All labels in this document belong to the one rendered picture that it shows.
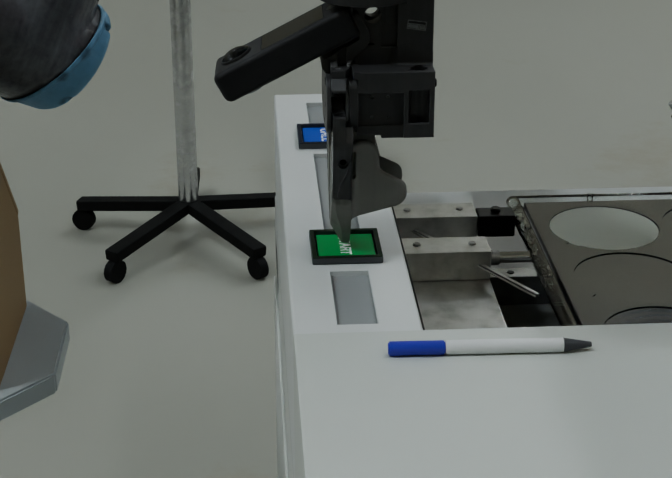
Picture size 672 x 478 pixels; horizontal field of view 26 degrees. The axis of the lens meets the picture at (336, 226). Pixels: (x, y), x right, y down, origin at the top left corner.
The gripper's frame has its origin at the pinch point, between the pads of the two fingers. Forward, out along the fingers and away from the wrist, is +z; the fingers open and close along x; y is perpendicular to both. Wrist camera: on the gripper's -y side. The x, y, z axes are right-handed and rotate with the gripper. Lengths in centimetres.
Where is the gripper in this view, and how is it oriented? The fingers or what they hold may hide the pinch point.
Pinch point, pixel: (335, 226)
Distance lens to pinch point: 116.0
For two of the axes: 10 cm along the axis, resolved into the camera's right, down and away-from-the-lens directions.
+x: -0.6, -4.0, 9.2
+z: 0.0, 9.2, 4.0
